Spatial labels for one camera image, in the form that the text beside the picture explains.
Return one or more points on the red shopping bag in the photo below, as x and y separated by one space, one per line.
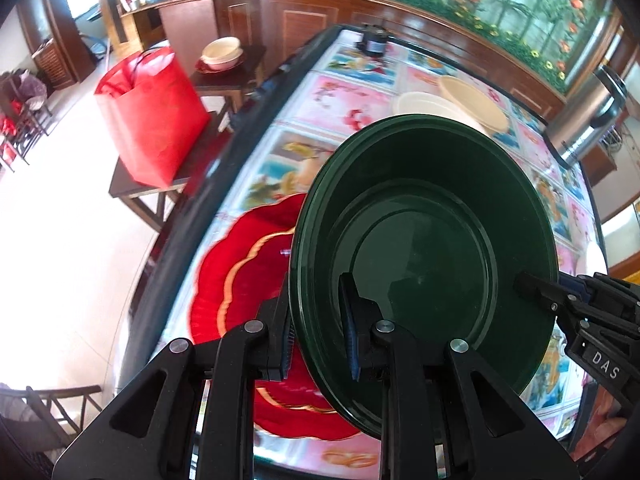
155 120

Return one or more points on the red glass plate stack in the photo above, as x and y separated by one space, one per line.
210 270

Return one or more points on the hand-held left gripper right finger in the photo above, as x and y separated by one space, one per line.
350 330

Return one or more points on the stainless steel kettle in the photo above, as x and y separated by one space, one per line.
585 125

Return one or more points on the small black jar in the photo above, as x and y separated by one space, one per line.
374 42

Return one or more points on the wooden panelled cabinet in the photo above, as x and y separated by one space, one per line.
310 20

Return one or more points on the bamboo and flower glass partition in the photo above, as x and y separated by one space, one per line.
500 0

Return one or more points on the dark wooden stool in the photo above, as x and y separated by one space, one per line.
197 165
240 77

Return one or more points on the dark wooden chair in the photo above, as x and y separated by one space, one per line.
55 395

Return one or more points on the wooden lattice cabinet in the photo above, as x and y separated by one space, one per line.
52 62

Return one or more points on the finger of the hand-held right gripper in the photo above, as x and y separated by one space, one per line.
600 290
540 294

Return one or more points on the large white paper bowl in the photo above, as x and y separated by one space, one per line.
420 105

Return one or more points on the dark green plastic bowl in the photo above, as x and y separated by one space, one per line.
425 240

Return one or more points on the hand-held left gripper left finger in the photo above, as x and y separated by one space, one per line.
286 345

